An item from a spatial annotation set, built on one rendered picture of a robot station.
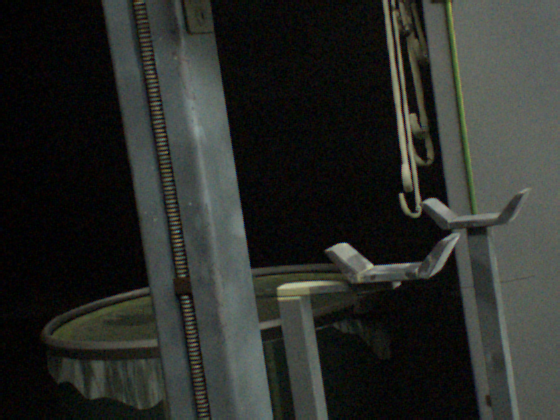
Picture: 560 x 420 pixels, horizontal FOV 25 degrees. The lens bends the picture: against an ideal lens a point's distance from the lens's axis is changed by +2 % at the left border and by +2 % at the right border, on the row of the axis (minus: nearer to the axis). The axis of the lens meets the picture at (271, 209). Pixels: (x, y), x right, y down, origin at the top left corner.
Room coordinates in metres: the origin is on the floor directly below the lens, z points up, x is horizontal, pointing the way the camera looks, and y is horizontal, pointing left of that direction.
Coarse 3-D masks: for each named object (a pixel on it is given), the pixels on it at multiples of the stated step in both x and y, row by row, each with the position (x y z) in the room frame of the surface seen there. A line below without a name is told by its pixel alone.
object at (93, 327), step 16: (256, 288) 2.23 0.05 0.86; (272, 288) 2.21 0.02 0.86; (128, 304) 2.24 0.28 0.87; (144, 304) 2.24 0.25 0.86; (256, 304) 2.06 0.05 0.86; (272, 304) 2.04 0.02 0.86; (320, 304) 1.97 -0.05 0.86; (80, 320) 2.14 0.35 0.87; (96, 320) 2.14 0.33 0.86; (112, 320) 2.13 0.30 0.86; (128, 320) 2.11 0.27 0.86; (144, 320) 2.08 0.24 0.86; (64, 336) 2.01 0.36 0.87; (80, 336) 2.01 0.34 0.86; (96, 336) 2.00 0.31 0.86; (112, 336) 1.98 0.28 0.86; (128, 336) 1.96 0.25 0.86; (144, 336) 1.93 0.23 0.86
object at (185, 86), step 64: (128, 0) 0.90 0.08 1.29; (128, 64) 0.90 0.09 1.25; (192, 64) 0.89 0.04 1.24; (128, 128) 0.90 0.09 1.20; (192, 128) 0.88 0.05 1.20; (192, 192) 0.88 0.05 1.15; (192, 256) 0.88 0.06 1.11; (192, 320) 0.89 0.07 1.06; (256, 320) 0.92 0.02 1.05; (192, 384) 0.90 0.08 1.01; (256, 384) 0.91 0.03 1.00
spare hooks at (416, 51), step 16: (384, 0) 1.38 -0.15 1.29; (400, 0) 1.42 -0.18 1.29; (400, 16) 1.39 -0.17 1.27; (416, 16) 1.42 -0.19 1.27; (400, 32) 1.40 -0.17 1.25; (400, 48) 1.38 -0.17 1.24; (416, 48) 1.39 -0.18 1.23; (400, 64) 1.38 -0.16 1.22; (416, 64) 1.41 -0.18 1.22; (400, 80) 1.38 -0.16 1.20; (416, 80) 1.41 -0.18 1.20; (416, 96) 1.42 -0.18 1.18; (400, 112) 1.38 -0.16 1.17; (400, 128) 1.38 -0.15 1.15; (416, 128) 1.39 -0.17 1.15; (400, 144) 1.38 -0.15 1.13; (416, 160) 1.41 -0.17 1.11; (432, 160) 1.42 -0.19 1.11; (416, 176) 1.38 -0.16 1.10; (416, 192) 1.38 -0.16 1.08; (416, 208) 1.38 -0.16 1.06
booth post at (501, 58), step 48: (480, 0) 1.30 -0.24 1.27; (528, 0) 1.28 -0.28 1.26; (432, 48) 1.32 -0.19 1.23; (480, 48) 1.30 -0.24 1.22; (528, 48) 1.28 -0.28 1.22; (480, 96) 1.30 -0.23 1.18; (528, 96) 1.28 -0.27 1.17; (480, 144) 1.30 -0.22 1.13; (528, 144) 1.28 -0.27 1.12; (480, 192) 1.31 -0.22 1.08; (528, 240) 1.29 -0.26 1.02; (528, 288) 1.29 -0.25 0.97; (480, 336) 1.32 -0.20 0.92; (528, 336) 1.29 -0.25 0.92; (480, 384) 1.32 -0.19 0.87; (528, 384) 1.30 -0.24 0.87
